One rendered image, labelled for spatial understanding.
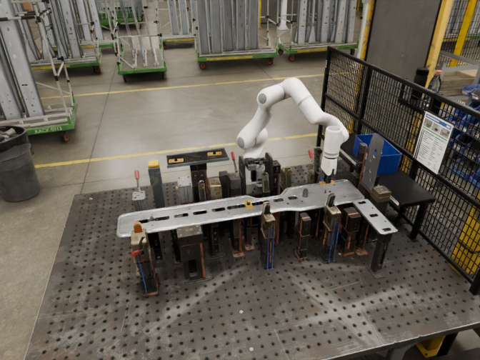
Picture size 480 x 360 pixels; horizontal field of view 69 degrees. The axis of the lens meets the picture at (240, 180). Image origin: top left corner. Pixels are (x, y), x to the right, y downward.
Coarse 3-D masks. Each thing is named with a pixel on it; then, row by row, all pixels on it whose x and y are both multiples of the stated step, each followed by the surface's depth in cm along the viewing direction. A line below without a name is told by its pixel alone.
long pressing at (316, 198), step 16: (288, 192) 206; (320, 192) 205; (336, 192) 205; (352, 192) 205; (160, 208) 194; (176, 208) 194; (192, 208) 194; (208, 208) 194; (224, 208) 194; (240, 208) 193; (256, 208) 193; (272, 208) 193; (288, 208) 193; (304, 208) 193; (320, 208) 194; (128, 224) 183; (144, 224) 183; (160, 224) 182; (176, 224) 182; (192, 224) 182
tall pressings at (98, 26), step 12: (72, 0) 915; (60, 12) 900; (72, 12) 907; (84, 12) 930; (96, 12) 938; (48, 24) 898; (84, 24) 941; (96, 24) 949; (48, 36) 909; (84, 36) 954
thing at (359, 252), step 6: (360, 222) 197; (366, 222) 194; (360, 228) 198; (366, 228) 197; (360, 234) 199; (366, 234) 200; (360, 240) 201; (354, 246) 207; (360, 246) 204; (360, 252) 204; (366, 252) 204
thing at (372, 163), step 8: (376, 136) 193; (376, 144) 194; (368, 152) 203; (376, 152) 195; (368, 160) 204; (376, 160) 196; (368, 168) 205; (376, 168) 197; (368, 176) 207; (368, 184) 208
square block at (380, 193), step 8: (376, 192) 195; (384, 192) 194; (376, 200) 196; (384, 200) 196; (376, 208) 198; (384, 208) 200; (368, 232) 210; (376, 232) 209; (368, 240) 212; (376, 240) 212
